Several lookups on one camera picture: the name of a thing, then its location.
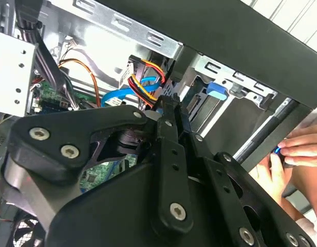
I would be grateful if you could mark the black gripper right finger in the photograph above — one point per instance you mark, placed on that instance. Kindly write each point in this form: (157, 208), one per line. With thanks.
(220, 177)

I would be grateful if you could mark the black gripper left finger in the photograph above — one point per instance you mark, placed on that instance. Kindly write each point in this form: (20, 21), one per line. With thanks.
(50, 154)

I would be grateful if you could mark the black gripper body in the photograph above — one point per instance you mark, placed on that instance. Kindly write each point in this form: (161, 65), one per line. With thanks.
(117, 211)

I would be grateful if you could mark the person's bare hand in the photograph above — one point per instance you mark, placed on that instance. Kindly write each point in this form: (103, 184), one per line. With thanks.
(307, 144)
(271, 180)

